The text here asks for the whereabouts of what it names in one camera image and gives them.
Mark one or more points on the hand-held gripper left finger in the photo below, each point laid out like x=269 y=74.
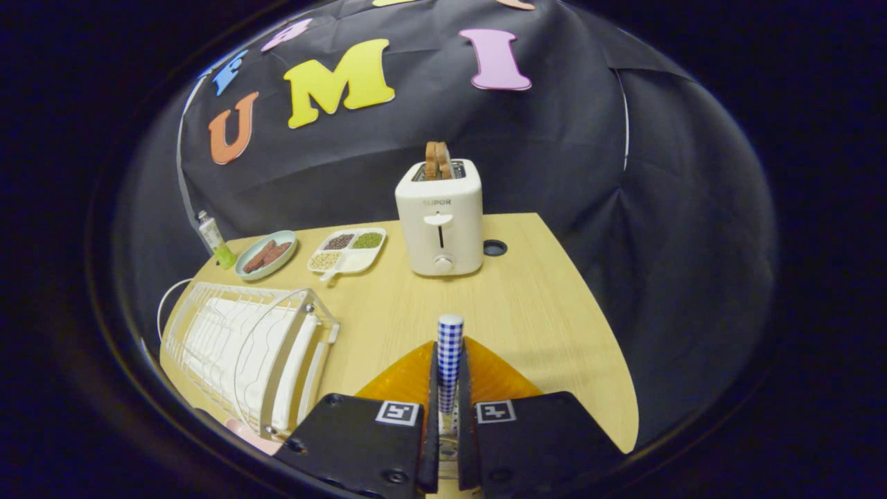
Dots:
x=434 y=430

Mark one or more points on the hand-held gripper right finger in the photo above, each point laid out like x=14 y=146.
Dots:
x=464 y=430

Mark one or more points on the pink plate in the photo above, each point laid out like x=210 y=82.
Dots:
x=253 y=436

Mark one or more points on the pale green plate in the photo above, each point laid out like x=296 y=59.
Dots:
x=285 y=239

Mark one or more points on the black table grommet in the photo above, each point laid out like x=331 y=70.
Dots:
x=495 y=247

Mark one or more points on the white toaster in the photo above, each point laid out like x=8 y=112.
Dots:
x=443 y=235

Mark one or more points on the white divided tray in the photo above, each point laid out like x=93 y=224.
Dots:
x=346 y=251

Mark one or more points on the pile of green beans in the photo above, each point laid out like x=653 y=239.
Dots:
x=367 y=240

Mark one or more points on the pile of yellow beans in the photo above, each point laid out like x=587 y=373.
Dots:
x=325 y=260

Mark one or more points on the pile of dark red beans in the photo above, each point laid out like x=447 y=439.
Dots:
x=339 y=242

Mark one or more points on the brown meat piece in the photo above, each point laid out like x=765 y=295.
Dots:
x=278 y=252
x=257 y=259

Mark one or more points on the black backdrop cloth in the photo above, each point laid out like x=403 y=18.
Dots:
x=554 y=173

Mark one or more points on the clear bottle with green liquid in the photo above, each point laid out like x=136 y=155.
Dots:
x=211 y=235

